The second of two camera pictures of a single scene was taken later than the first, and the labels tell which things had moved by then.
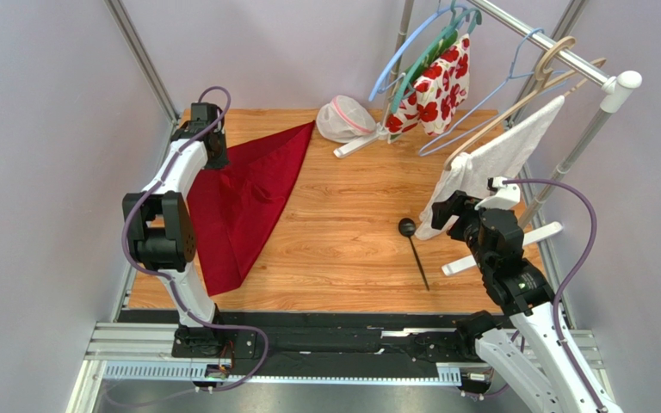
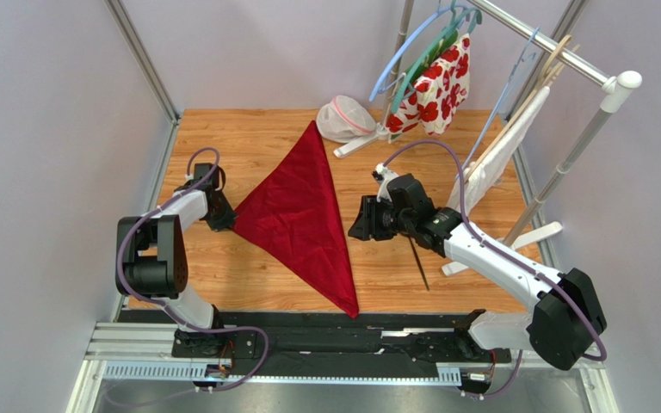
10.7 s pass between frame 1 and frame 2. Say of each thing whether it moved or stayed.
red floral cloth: stayed
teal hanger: stayed
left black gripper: moved
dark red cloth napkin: moved
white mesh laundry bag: stayed
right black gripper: moved
